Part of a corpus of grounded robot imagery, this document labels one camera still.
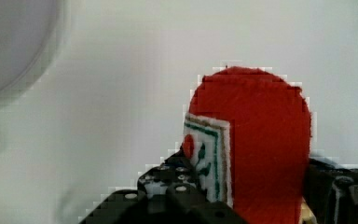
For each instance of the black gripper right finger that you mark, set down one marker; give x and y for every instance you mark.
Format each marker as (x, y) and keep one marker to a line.
(331, 193)

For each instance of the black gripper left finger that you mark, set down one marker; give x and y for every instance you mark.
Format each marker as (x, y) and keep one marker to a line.
(175, 170)

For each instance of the red plush ketchup bottle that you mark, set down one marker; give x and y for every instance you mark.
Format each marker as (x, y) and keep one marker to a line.
(247, 133)

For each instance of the lilac oval plate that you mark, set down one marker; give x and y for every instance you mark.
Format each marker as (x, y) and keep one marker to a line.
(25, 27)

